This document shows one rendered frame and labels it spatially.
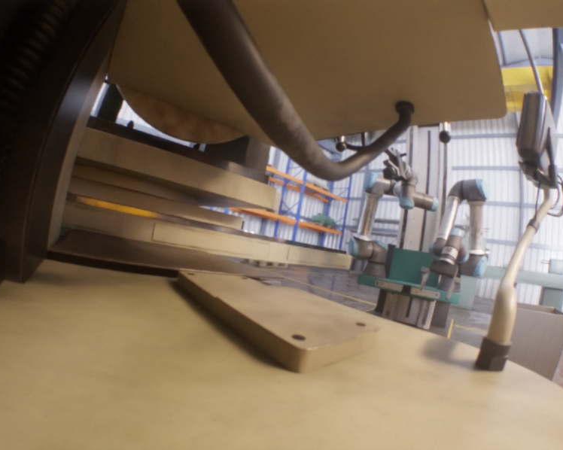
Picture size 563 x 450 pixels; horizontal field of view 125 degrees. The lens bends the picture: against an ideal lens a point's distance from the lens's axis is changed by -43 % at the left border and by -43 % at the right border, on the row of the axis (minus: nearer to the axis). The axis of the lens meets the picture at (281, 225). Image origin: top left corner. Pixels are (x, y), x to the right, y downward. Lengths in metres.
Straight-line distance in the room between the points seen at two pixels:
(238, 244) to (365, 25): 1.09
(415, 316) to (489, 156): 9.14
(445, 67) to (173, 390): 0.56
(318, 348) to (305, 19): 0.44
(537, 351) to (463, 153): 9.51
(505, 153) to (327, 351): 10.48
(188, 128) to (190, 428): 0.77
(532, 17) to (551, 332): 1.61
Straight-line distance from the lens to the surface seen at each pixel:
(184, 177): 0.96
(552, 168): 0.95
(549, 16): 0.42
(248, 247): 1.31
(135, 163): 0.92
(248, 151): 1.17
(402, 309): 1.86
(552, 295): 5.95
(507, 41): 11.25
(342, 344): 0.28
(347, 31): 0.45
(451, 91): 0.57
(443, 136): 0.67
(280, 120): 0.17
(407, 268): 1.75
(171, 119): 0.82
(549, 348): 1.82
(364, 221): 1.60
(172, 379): 0.21
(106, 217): 1.08
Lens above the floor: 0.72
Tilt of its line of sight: 4 degrees up
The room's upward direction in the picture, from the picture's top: 11 degrees clockwise
